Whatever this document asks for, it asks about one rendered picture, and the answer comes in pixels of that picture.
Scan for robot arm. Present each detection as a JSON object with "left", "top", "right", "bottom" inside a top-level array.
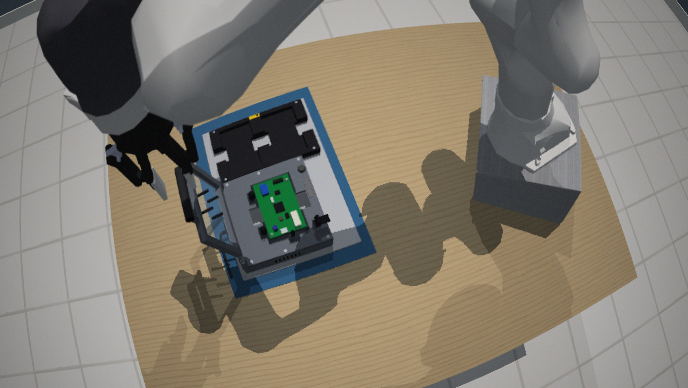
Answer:
[{"left": 37, "top": 0, "right": 601, "bottom": 173}]

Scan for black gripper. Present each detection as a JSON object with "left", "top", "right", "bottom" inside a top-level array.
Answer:
[{"left": 105, "top": 112, "right": 199, "bottom": 201}]

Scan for green circuit board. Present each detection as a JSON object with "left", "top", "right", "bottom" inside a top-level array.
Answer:
[{"left": 253, "top": 174, "right": 307, "bottom": 239}]

